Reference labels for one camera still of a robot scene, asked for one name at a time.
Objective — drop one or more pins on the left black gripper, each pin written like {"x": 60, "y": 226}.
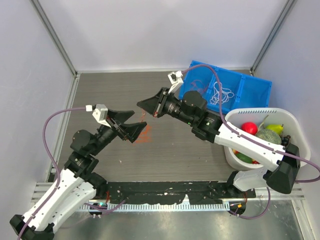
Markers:
{"x": 131, "y": 130}

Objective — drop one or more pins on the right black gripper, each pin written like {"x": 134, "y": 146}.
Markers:
{"x": 154, "y": 105}

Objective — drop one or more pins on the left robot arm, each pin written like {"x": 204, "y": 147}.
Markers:
{"x": 76, "y": 183}

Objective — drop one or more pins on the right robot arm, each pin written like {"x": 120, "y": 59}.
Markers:
{"x": 280, "y": 166}

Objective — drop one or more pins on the white plastic basket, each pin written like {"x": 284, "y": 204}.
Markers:
{"x": 268, "y": 116}

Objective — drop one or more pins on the blue three-compartment bin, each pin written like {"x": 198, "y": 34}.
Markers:
{"x": 239, "y": 90}

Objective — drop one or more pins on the red apple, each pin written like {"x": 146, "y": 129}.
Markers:
{"x": 250, "y": 127}

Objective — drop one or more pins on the green avocado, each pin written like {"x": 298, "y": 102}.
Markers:
{"x": 242, "y": 157}

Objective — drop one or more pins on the cantaloupe melon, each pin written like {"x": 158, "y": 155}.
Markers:
{"x": 269, "y": 135}

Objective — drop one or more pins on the green pear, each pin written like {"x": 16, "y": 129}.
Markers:
{"x": 277, "y": 128}

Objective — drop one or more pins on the dark grapes bunch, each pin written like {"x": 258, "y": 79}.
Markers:
{"x": 285, "y": 140}

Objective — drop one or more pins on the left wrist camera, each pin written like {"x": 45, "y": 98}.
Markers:
{"x": 99, "y": 113}

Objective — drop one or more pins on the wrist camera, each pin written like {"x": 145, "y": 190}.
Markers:
{"x": 176, "y": 81}
{"x": 99, "y": 113}

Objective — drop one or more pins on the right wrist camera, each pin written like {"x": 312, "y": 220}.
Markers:
{"x": 176, "y": 81}

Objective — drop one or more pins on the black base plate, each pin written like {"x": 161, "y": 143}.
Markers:
{"x": 173, "y": 192}

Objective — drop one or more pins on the slotted cable duct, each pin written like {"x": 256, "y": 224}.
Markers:
{"x": 183, "y": 207}

